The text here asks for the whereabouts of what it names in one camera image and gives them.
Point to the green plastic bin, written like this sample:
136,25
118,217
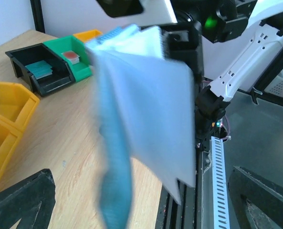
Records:
80,70

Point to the black left frame post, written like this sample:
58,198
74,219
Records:
37,13

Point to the yellow bin right group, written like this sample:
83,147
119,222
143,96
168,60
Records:
87,35

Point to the blue card holder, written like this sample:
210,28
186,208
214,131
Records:
146,111

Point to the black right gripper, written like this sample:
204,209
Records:
183,42

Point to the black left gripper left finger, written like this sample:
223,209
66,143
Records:
29,202

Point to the red circle card stack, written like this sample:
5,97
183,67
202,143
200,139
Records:
73,57

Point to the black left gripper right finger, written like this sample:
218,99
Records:
256,201

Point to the teal card stack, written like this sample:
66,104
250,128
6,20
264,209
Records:
40,69

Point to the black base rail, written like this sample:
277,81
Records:
196,209

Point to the black plastic bin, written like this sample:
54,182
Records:
61,76

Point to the white slotted cable duct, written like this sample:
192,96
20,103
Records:
219,185

